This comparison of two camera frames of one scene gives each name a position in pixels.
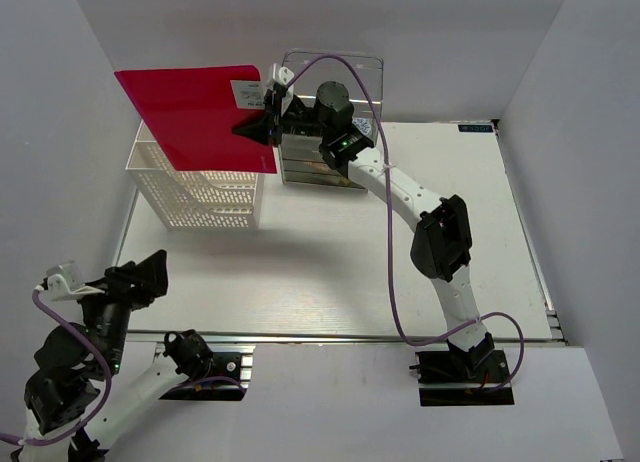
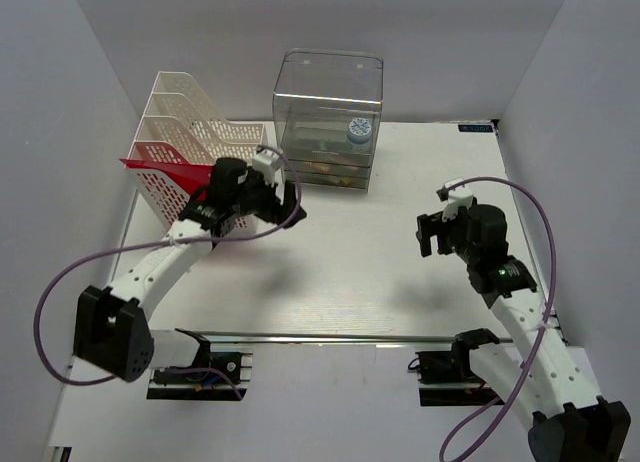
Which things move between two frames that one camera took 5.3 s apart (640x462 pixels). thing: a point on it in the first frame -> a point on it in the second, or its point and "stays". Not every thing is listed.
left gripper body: x=115 y=301 -> x=259 y=200
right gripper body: x=301 y=120 -> x=451 y=235
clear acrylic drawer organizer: x=301 y=160 stays
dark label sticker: x=475 y=128 stays
